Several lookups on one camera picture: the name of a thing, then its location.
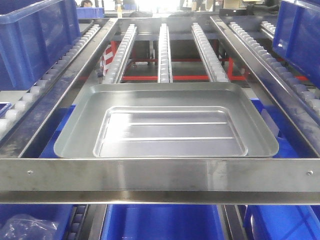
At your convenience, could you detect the silver metal tray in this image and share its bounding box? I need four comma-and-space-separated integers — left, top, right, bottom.
54, 82, 279, 158

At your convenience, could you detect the centre roller track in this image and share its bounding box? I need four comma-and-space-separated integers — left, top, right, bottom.
157, 23, 173, 83

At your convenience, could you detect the centre-left roller track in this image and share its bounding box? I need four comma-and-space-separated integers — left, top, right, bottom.
102, 24, 137, 84

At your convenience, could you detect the centre-right roller track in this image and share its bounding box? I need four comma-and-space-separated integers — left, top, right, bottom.
191, 22, 230, 83

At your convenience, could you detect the blue bin lower centre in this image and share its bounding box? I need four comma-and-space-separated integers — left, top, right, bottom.
101, 204, 225, 240

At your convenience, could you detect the blue bin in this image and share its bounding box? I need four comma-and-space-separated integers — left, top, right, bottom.
0, 204, 74, 240
272, 0, 320, 88
243, 205, 320, 240
0, 0, 81, 91
101, 204, 225, 240

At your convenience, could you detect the lower roller track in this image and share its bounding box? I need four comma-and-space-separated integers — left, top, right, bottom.
65, 204, 88, 240

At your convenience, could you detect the blue bin lower left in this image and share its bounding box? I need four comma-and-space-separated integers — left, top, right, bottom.
0, 204, 74, 240

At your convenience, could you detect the blue bin lower right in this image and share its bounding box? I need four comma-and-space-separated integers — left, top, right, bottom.
243, 205, 320, 240

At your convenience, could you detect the blue bin upper left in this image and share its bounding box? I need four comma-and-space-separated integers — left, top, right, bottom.
0, 0, 81, 91

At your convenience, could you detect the right white roller track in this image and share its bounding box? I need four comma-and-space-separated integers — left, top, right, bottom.
229, 22, 320, 117

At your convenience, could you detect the white roller track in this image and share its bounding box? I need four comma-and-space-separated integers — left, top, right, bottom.
229, 22, 320, 117
0, 24, 100, 139

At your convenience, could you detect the left white roller track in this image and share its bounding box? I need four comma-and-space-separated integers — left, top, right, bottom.
0, 24, 100, 139

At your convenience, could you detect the blue bin upper right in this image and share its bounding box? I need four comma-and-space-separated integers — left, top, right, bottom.
272, 0, 320, 88

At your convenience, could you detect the clear plastic bag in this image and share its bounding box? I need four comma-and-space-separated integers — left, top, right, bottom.
0, 214, 60, 240

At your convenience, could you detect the red metal frame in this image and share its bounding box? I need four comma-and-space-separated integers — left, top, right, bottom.
99, 39, 308, 82

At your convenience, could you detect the right steel divider rail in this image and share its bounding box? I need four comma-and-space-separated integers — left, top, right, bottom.
210, 16, 320, 158

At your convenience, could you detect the steel divider rail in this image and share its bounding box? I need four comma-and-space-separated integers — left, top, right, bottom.
0, 18, 119, 158
210, 16, 320, 158

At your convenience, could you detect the left steel divider rail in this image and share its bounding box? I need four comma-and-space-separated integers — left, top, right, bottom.
0, 18, 119, 158

